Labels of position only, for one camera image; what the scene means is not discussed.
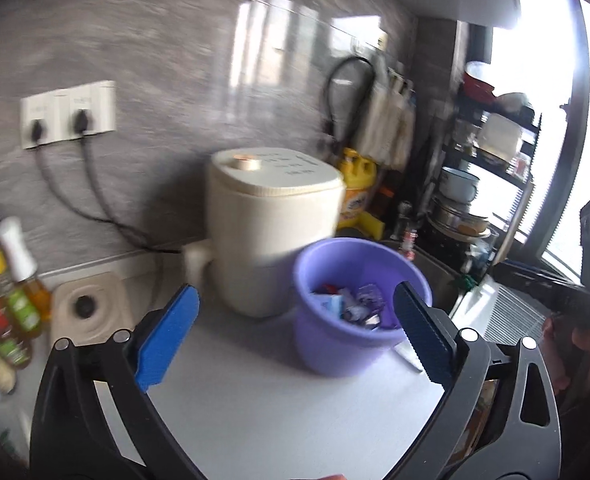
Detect white ribbed drainboard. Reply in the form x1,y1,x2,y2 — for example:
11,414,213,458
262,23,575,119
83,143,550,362
485,282,550,343

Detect steel pan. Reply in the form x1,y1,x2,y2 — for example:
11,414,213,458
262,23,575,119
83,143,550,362
430,197,490,233

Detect cream rice cooker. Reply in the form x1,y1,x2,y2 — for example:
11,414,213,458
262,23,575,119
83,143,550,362
184,147,346,318

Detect hanging white bags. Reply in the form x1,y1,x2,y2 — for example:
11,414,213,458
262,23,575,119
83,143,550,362
355,62,418,171

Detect black power cable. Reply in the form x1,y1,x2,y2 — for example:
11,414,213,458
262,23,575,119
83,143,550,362
81,132,183,255
36,140,183,253

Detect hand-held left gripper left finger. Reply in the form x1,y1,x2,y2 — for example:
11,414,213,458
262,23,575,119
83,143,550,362
29,284,202,480

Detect yellow detergent bottle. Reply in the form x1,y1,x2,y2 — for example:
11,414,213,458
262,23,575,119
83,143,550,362
337,147,383,238

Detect small red-label bottle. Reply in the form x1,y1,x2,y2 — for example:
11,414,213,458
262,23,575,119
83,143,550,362
397,200,420,261

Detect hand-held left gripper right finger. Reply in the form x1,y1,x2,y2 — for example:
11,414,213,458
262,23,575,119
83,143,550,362
375,282,562,480

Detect steel sink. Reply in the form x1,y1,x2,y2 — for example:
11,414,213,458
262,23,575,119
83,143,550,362
380,240,463,306

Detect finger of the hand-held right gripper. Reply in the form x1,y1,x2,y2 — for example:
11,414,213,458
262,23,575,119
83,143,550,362
492,259,590,317

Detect purple plastic bucket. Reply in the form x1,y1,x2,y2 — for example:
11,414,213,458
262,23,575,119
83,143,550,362
293,237,433,378

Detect cream induction cooker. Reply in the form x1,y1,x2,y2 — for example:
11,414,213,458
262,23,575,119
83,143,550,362
50,271,136,346

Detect pile of wrappers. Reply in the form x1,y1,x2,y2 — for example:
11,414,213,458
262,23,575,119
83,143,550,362
310,282,400,331

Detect yellow-capped green-label bottle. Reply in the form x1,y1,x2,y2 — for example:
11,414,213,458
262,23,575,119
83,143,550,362
0,250,43,341

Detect red pot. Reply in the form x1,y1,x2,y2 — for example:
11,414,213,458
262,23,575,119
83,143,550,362
462,61,498,106

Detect white-capped oil bottle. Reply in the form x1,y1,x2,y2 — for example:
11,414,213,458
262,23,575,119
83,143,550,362
0,216,53,323

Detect black dish rack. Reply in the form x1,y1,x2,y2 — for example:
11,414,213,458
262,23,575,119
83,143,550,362
425,85,543,281

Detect black looped cable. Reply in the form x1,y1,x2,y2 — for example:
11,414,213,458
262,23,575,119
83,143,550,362
322,55,378,141

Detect white enamel pot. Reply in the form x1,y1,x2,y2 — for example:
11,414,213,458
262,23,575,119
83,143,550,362
437,166,480,203

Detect white box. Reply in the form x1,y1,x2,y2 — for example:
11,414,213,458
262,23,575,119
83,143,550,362
480,112,523,158

